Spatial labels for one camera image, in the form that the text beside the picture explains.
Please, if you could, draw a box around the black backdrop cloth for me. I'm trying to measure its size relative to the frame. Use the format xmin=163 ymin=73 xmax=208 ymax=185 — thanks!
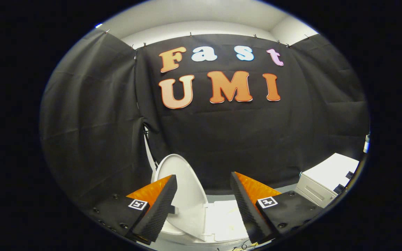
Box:
xmin=40 ymin=28 xmax=370 ymax=210

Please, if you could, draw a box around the white stand pole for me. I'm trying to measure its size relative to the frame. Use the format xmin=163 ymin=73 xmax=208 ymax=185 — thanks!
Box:
xmin=143 ymin=125 xmax=159 ymax=172

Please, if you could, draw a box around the white drawer cabinet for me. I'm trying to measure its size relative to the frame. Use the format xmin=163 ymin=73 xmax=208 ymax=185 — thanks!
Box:
xmin=295 ymin=153 xmax=360 ymax=208

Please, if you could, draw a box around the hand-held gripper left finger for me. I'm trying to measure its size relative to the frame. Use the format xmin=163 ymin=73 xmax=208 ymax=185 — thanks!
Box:
xmin=91 ymin=174 xmax=178 ymax=244

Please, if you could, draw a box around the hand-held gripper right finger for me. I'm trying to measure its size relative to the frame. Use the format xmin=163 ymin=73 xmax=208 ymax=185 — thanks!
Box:
xmin=230 ymin=172 xmax=324 ymax=244

